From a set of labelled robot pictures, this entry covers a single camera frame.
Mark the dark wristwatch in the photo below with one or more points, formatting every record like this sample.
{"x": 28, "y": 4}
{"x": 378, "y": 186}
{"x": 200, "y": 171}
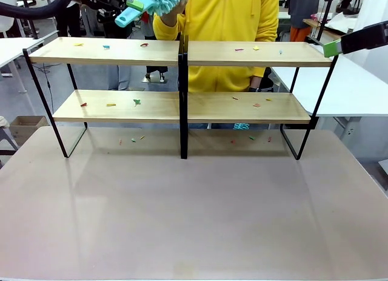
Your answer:
{"x": 253, "y": 89}

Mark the person's right forearm yellow sleeve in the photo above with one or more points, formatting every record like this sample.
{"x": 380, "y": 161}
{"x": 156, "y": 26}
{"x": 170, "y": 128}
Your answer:
{"x": 166, "y": 27}

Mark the white paper bag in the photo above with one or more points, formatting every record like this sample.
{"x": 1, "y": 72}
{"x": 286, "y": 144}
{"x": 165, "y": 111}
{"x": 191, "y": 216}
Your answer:
{"x": 342, "y": 20}

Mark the white chair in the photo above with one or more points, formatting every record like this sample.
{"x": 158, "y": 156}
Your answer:
{"x": 9, "y": 24}

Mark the bystander in black clothes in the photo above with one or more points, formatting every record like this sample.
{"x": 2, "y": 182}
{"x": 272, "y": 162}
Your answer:
{"x": 68, "y": 20}

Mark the white table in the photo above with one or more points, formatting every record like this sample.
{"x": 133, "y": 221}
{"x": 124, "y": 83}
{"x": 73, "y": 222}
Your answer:
{"x": 348, "y": 90}
{"x": 15, "y": 48}

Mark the person in yellow hoodie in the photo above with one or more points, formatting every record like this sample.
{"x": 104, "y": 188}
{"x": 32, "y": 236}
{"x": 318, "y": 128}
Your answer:
{"x": 224, "y": 20}

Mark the bystander dark trousers black shoes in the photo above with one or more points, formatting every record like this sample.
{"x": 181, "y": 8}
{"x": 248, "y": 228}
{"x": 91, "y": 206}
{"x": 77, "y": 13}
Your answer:
{"x": 156, "y": 69}

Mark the black tripod stand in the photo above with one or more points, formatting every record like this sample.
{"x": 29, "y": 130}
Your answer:
{"x": 325, "y": 14}

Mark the person's left forearm yellow sleeve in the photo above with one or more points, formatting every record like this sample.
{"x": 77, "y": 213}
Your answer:
{"x": 257, "y": 80}

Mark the bystander black top grey trousers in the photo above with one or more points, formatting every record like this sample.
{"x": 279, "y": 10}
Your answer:
{"x": 119, "y": 76}

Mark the teal microfiber duster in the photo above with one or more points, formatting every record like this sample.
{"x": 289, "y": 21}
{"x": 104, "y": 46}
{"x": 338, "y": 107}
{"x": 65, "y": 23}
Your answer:
{"x": 241, "y": 126}
{"x": 157, "y": 2}

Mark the pink paper scrap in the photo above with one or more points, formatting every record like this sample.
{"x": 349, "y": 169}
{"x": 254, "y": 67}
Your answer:
{"x": 239, "y": 49}

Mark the bystander grey top orange trousers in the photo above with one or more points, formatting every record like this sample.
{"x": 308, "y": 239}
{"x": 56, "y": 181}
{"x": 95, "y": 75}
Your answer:
{"x": 303, "y": 2}

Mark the cardboard box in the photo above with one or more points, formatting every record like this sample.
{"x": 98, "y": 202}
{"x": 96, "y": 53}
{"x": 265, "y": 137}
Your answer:
{"x": 27, "y": 132}

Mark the wooden background table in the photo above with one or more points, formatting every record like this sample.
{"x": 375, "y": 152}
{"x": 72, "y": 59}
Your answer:
{"x": 312, "y": 22}

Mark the wooden two-tier shelf black frame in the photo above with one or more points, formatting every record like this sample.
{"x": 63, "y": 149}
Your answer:
{"x": 227, "y": 58}
{"x": 121, "y": 54}

